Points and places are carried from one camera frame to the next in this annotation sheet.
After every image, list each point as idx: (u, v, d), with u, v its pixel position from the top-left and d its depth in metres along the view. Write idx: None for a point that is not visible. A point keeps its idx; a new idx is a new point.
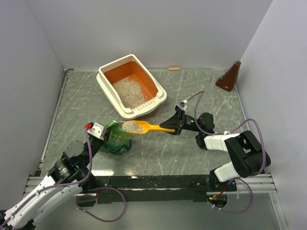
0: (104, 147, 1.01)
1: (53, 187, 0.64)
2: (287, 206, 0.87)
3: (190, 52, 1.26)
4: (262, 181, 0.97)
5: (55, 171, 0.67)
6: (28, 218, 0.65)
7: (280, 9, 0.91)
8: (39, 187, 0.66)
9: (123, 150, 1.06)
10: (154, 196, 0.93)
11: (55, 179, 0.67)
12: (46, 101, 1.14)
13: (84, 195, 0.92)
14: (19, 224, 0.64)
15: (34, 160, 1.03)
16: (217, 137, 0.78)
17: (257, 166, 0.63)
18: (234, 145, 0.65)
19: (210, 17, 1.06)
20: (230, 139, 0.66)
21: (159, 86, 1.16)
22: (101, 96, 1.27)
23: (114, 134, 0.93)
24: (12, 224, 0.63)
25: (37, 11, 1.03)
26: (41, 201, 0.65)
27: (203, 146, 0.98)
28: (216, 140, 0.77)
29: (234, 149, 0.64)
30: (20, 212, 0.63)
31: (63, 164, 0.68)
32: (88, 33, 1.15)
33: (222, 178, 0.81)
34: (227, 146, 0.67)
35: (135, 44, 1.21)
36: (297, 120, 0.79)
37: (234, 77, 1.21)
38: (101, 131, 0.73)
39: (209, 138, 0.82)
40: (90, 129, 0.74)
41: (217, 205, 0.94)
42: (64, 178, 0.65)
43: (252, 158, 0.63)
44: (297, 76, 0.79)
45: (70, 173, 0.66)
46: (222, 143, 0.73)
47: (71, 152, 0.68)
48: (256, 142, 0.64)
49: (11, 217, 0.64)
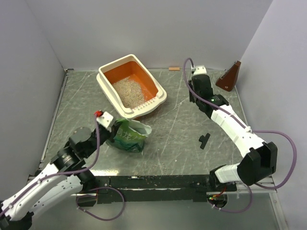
0: (116, 143, 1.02)
1: (55, 176, 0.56)
2: (286, 205, 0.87)
3: (190, 52, 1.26)
4: (262, 181, 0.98)
5: (58, 159, 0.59)
6: (26, 209, 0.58)
7: (280, 10, 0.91)
8: (40, 176, 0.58)
9: (135, 149, 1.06)
10: (154, 196, 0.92)
11: (58, 167, 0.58)
12: (46, 101, 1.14)
13: (84, 195, 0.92)
14: (18, 214, 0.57)
15: (34, 159, 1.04)
16: (237, 128, 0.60)
17: (263, 178, 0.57)
18: (256, 164, 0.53)
19: (209, 16, 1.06)
20: (254, 155, 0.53)
21: (159, 86, 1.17)
22: (101, 96, 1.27)
23: (124, 131, 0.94)
24: (10, 214, 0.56)
25: (37, 12, 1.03)
26: (43, 190, 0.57)
27: (208, 111, 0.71)
28: (230, 129, 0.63)
29: (253, 164, 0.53)
30: (19, 203, 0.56)
31: (67, 151, 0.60)
32: (88, 32, 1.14)
33: (224, 180, 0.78)
34: (246, 158, 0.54)
35: (135, 43, 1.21)
36: (297, 119, 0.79)
37: (234, 77, 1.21)
38: (111, 121, 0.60)
39: (220, 118, 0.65)
40: (99, 117, 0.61)
41: (217, 205, 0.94)
42: (67, 166, 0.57)
43: (262, 172, 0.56)
44: (297, 76, 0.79)
45: (74, 162, 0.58)
46: (238, 143, 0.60)
47: (76, 138, 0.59)
48: (275, 157, 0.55)
49: (10, 208, 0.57)
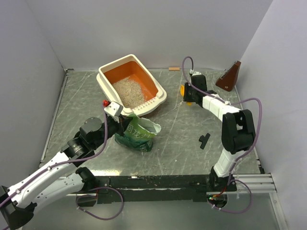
0: (126, 140, 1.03)
1: (66, 163, 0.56)
2: (286, 205, 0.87)
3: (190, 52, 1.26)
4: (262, 181, 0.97)
5: (69, 149, 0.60)
6: (32, 197, 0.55)
7: (280, 10, 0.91)
8: (50, 163, 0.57)
9: (144, 149, 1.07)
10: (154, 196, 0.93)
11: (68, 156, 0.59)
12: (46, 101, 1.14)
13: (85, 195, 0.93)
14: (25, 201, 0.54)
15: (34, 160, 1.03)
16: (218, 103, 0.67)
17: (244, 145, 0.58)
18: (231, 123, 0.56)
19: (210, 16, 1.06)
20: (228, 115, 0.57)
21: (159, 86, 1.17)
22: (101, 96, 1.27)
23: (134, 128, 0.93)
24: (17, 200, 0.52)
25: (37, 11, 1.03)
26: (53, 177, 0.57)
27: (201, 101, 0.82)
28: (214, 107, 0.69)
29: (228, 124, 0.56)
30: (27, 189, 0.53)
31: (76, 142, 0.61)
32: (88, 32, 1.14)
33: (220, 172, 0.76)
34: (223, 120, 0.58)
35: (135, 43, 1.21)
36: (297, 119, 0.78)
37: (234, 77, 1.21)
38: (117, 110, 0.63)
39: (207, 100, 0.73)
40: (106, 106, 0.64)
41: (217, 205, 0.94)
42: (77, 155, 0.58)
43: (242, 137, 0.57)
44: (297, 75, 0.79)
45: (84, 151, 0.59)
46: (220, 114, 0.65)
47: (87, 128, 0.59)
48: (252, 123, 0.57)
49: (17, 193, 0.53)
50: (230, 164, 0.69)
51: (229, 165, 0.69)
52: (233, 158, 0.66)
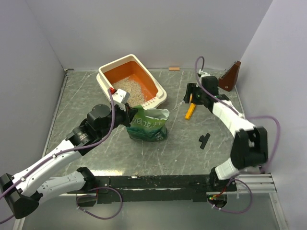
0: (138, 132, 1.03)
1: (72, 150, 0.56)
2: (287, 205, 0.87)
3: (190, 52, 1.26)
4: (262, 181, 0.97)
5: (74, 136, 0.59)
6: (37, 185, 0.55)
7: (280, 10, 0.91)
8: (55, 151, 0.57)
9: (160, 137, 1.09)
10: (154, 196, 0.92)
11: (74, 144, 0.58)
12: (46, 101, 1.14)
13: (85, 195, 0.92)
14: (30, 189, 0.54)
15: (34, 160, 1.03)
16: (231, 115, 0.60)
17: (254, 163, 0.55)
18: (244, 143, 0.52)
19: (209, 16, 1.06)
20: (242, 133, 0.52)
21: (159, 86, 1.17)
22: (101, 96, 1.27)
23: (144, 120, 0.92)
24: (22, 188, 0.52)
25: (37, 12, 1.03)
26: (57, 166, 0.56)
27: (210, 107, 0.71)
28: (226, 118, 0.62)
29: (241, 143, 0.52)
30: (32, 176, 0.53)
31: (82, 130, 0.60)
32: (88, 32, 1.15)
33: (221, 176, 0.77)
34: (236, 138, 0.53)
35: (135, 43, 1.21)
36: (297, 119, 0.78)
37: (234, 77, 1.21)
38: (123, 97, 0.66)
39: (219, 108, 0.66)
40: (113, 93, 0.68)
41: (217, 205, 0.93)
42: (83, 142, 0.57)
43: (253, 156, 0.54)
44: (297, 75, 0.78)
45: (89, 139, 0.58)
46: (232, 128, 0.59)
47: (95, 114, 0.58)
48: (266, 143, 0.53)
49: (22, 180, 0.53)
50: (232, 174, 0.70)
51: (231, 174, 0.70)
52: (237, 171, 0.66)
